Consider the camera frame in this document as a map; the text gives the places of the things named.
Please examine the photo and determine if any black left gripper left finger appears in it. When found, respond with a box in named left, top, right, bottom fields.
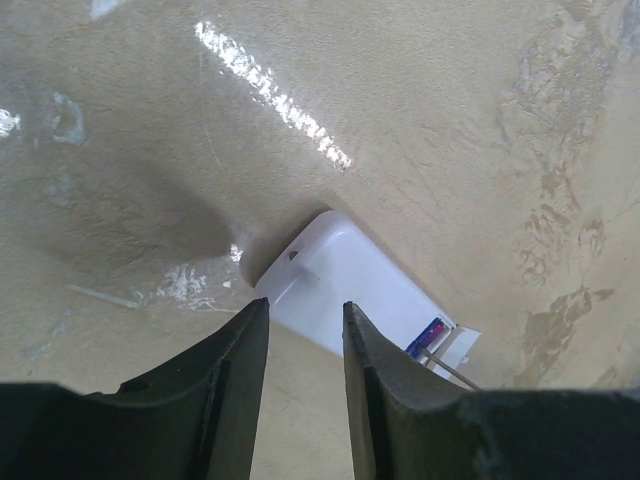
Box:
left=1, top=298, right=269, bottom=479

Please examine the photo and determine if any clear-handled screwdriver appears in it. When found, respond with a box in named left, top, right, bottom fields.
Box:
left=420, top=349, right=481, bottom=391

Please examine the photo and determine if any white battery cover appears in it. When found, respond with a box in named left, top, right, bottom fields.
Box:
left=426, top=326, right=482, bottom=383

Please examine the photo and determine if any white remote control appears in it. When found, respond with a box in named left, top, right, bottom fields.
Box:
left=255, top=210, right=456, bottom=356

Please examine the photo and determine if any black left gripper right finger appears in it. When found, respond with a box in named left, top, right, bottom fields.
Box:
left=343, top=302, right=639, bottom=479

